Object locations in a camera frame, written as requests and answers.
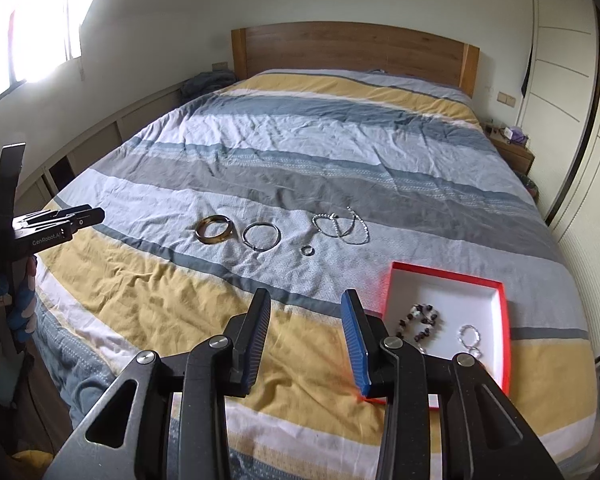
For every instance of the window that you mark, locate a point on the window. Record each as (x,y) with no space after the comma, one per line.
(35,30)

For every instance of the striped bed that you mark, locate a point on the striped bed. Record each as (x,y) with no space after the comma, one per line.
(330,150)

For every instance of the wall socket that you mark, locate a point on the wall socket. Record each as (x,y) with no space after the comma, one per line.
(220,65)

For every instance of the brown marbled bangle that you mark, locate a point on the brown marbled bangle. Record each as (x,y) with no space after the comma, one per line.
(202,236)

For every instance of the purple box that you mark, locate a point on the purple box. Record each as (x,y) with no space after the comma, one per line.
(518,135)

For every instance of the wooden nightstand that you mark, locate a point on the wooden nightstand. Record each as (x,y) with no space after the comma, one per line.
(517,155)

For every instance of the wall switch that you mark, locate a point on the wall switch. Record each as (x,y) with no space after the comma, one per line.
(506,99)

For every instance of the thin silver bangle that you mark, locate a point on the thin silver bangle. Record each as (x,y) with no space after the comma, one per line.
(243,236)

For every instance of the red cardboard box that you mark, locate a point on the red cardboard box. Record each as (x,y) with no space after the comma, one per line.
(460,300)

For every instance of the low beige wall cabinet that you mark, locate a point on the low beige wall cabinet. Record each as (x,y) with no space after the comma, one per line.
(80,135)

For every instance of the white sliding wardrobe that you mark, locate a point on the white sliding wardrobe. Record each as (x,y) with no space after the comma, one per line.
(570,85)

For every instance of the person's left hand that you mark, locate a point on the person's left hand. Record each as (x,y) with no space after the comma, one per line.
(25,300)

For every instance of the wooden headboard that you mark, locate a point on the wooden headboard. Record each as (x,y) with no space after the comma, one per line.
(355,47)

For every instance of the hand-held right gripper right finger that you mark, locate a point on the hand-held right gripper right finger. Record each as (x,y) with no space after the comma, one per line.
(352,340)

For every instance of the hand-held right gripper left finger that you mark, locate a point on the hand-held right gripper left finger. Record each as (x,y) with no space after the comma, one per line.
(257,332)

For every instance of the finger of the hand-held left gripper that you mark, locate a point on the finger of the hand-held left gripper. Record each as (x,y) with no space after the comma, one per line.
(90,216)
(55,212)

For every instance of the dark cloth pile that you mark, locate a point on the dark cloth pile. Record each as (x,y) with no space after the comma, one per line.
(207,85)

